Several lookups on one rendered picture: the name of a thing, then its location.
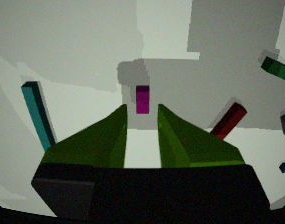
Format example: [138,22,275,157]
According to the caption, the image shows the turquoise rod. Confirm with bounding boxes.
[21,81,56,152]

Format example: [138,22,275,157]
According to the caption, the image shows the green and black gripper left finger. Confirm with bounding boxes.
[39,104,128,168]

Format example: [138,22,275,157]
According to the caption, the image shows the magenta rectangular block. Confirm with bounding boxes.
[136,86,150,114]

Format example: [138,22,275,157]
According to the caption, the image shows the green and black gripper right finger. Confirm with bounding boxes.
[157,104,246,168]

